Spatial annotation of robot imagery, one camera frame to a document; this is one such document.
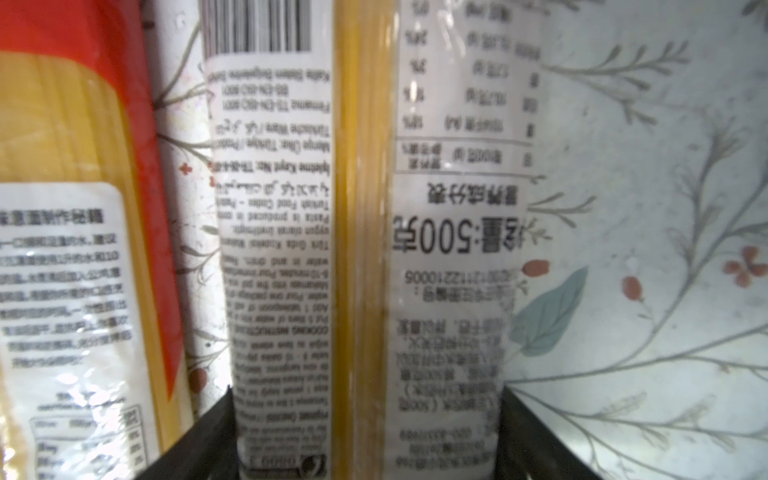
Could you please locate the red spaghetti bag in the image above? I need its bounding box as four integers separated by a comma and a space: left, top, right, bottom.
1, 1, 193, 479

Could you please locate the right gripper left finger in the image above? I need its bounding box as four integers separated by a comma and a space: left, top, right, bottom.
137, 388, 240, 480

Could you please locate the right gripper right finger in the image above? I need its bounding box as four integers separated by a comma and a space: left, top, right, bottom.
493, 387, 599, 480

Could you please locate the dark blue spaghetti bag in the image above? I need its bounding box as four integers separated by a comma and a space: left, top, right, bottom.
200, 1, 546, 479

